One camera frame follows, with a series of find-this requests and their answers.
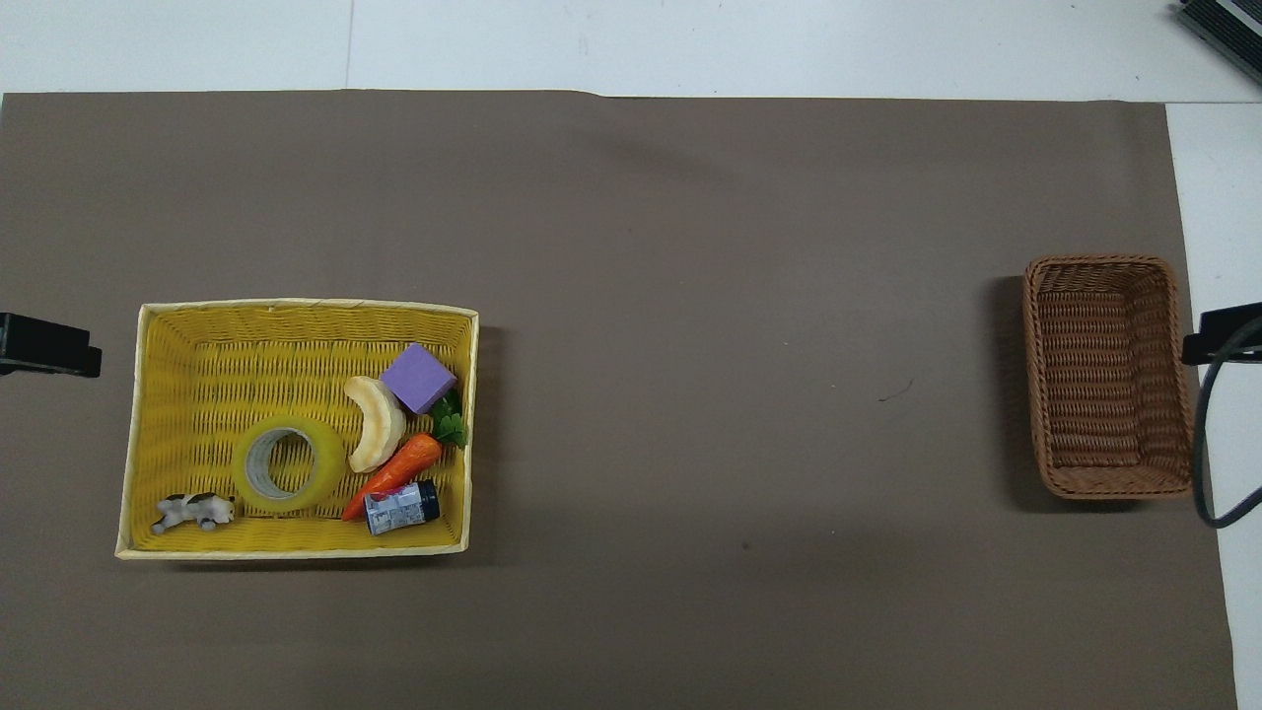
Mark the black cable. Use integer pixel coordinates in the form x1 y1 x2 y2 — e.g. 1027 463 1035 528
1192 335 1262 530

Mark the brown wicker basket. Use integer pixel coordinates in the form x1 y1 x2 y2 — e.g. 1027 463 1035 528
1021 254 1196 500

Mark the toy carrot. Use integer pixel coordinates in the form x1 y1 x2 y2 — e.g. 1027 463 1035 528
341 391 469 523

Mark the purple foam cube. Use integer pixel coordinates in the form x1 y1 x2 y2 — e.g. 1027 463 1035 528
380 342 458 415

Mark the small dark-capped bottle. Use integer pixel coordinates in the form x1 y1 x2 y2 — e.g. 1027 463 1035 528
364 479 441 536

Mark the toy banana slice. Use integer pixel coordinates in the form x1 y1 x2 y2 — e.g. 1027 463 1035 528
343 376 407 474

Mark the yellow tape roll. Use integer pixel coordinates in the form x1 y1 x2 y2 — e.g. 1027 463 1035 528
233 415 348 516

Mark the yellow woven basket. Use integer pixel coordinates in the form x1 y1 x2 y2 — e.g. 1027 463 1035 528
115 299 480 561

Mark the toy cow figurine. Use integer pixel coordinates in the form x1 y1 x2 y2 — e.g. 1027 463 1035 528
151 493 238 535

